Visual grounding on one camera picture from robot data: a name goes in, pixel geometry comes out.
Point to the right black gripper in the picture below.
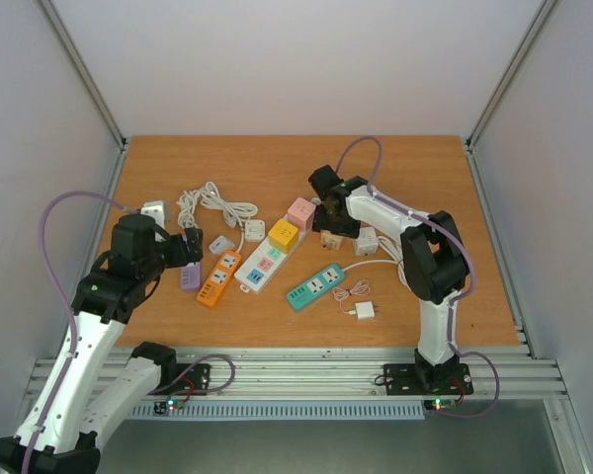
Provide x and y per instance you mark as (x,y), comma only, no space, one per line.
(337,225)

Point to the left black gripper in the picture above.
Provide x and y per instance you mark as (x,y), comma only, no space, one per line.
(195,244)

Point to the beige cube socket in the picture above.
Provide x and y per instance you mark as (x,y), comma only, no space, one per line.
(331,241)

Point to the pink cube socket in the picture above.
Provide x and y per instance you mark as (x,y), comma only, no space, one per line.
(300,214)

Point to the yellow cube socket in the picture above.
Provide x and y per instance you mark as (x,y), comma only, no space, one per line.
(283,236)

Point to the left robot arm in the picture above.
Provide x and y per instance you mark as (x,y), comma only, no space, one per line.
(68,427)

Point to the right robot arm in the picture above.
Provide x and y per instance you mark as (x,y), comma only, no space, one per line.
(435,262)

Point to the small white USB charger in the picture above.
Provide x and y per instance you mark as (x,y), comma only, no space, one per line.
(220,245)

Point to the purple power strip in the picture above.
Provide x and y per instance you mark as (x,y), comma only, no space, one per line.
(191,277)

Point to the orange power strip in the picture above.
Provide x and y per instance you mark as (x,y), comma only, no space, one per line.
(221,275)

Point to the white cube socket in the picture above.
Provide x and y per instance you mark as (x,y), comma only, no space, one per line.
(367,242)

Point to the white flat adapter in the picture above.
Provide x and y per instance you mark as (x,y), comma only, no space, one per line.
(254,230)

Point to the teal power strip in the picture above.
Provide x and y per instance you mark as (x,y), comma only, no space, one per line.
(315,287)

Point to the long white power strip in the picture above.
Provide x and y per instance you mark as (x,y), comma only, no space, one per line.
(260,267)

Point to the white charger with pink cable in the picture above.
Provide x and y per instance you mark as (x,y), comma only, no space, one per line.
(362,310)

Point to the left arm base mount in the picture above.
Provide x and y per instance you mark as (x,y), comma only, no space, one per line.
(196,381)

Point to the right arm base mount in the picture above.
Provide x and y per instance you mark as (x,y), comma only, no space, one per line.
(405,379)

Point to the grey slotted cable duct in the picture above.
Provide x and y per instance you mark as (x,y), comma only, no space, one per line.
(317,410)

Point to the aluminium rail frame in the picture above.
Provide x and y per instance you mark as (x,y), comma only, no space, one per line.
(348,373)

